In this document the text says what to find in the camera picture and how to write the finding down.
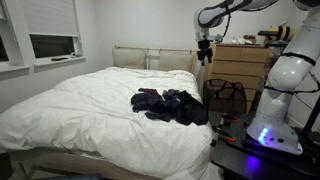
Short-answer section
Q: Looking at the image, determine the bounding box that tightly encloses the wooden dresser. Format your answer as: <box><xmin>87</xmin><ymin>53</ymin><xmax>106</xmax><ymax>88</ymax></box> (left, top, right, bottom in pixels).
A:
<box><xmin>203</xmin><ymin>43</ymin><xmax>272</xmax><ymax>114</ymax></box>

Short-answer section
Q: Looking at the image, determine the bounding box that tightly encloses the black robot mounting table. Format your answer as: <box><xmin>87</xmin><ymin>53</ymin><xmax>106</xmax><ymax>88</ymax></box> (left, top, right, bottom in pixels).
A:
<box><xmin>211</xmin><ymin>113</ymin><xmax>320</xmax><ymax>180</ymax></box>

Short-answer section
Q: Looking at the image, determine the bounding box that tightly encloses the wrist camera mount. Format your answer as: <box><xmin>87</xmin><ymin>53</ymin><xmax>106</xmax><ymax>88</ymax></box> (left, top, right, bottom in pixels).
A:
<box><xmin>207</xmin><ymin>33</ymin><xmax>224</xmax><ymax>44</ymax></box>

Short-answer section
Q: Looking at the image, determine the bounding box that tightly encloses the maroon sock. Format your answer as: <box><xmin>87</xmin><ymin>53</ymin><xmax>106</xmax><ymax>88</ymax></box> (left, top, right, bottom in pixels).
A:
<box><xmin>138</xmin><ymin>87</ymin><xmax>160</xmax><ymax>96</ymax></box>

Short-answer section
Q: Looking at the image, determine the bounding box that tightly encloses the dark blue sock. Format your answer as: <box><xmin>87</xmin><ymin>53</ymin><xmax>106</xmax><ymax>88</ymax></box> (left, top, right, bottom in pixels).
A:
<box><xmin>130</xmin><ymin>92</ymin><xmax>165</xmax><ymax>113</ymax></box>

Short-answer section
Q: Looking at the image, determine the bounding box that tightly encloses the white window blind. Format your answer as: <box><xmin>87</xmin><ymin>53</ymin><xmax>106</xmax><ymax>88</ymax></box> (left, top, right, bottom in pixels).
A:
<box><xmin>22</xmin><ymin>0</ymin><xmax>80</xmax><ymax>38</ymax></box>

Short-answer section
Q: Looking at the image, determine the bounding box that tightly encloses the white duvet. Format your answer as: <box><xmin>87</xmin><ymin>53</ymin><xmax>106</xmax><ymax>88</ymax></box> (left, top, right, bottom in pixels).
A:
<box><xmin>0</xmin><ymin>66</ymin><xmax>224</xmax><ymax>180</ymax></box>

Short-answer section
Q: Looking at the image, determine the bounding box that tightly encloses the orange-handled black clamp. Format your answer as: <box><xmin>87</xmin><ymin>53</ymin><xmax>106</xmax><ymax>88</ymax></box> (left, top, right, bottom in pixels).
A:
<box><xmin>219</xmin><ymin>113</ymin><xmax>240</xmax><ymax>125</ymax></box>
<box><xmin>213</xmin><ymin>127</ymin><xmax>237</xmax><ymax>144</ymax></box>

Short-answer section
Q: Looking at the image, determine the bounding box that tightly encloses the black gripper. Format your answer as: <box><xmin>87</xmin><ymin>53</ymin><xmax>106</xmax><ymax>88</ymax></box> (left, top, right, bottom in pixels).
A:
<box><xmin>197</xmin><ymin>39</ymin><xmax>214</xmax><ymax>67</ymax></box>

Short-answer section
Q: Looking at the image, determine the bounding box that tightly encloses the white cloth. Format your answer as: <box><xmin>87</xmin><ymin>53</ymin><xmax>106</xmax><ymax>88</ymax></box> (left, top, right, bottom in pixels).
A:
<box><xmin>231</xmin><ymin>37</ymin><xmax>254</xmax><ymax>46</ymax></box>

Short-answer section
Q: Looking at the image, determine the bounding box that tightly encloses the black garment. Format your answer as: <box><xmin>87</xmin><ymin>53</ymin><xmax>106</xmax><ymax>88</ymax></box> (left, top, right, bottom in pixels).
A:
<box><xmin>175</xmin><ymin>89</ymin><xmax>210</xmax><ymax>127</ymax></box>

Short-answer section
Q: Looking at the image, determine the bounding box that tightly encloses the black remote control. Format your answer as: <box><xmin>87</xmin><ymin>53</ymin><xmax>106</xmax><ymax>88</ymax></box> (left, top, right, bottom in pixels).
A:
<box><xmin>50</xmin><ymin>56</ymin><xmax>70</xmax><ymax>62</ymax></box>

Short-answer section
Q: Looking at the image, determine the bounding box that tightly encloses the dark grey sock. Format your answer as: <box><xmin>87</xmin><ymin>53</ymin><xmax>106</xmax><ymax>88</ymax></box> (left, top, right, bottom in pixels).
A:
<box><xmin>144</xmin><ymin>110</ymin><xmax>172</xmax><ymax>123</ymax></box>

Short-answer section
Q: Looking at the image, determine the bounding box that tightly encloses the navy blue sock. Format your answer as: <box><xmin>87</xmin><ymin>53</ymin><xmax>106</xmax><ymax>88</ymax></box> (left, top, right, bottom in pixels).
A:
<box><xmin>161</xmin><ymin>88</ymin><xmax>183</xmax><ymax>117</ymax></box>

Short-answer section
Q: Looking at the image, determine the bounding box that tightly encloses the black mesh laundry bag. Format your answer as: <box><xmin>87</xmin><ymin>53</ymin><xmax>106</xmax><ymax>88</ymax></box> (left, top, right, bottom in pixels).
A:
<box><xmin>202</xmin><ymin>78</ymin><xmax>248</xmax><ymax>116</ymax></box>

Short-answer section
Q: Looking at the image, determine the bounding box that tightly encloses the yellow and black bundle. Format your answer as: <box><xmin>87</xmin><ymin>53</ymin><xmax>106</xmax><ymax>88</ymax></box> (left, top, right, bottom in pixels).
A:
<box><xmin>257</xmin><ymin>25</ymin><xmax>297</xmax><ymax>43</ymax></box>

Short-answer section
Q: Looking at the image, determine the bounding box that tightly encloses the white window sill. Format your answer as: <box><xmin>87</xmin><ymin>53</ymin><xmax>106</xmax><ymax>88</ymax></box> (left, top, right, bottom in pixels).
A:
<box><xmin>33</xmin><ymin>55</ymin><xmax>87</xmax><ymax>73</ymax></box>

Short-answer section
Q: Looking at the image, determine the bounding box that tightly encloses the beige headboard cushion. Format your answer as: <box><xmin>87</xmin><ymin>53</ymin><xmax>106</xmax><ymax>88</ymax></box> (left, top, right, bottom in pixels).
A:
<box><xmin>112</xmin><ymin>47</ymin><xmax>148</xmax><ymax>70</ymax></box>
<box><xmin>158</xmin><ymin>49</ymin><xmax>195</xmax><ymax>73</ymax></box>

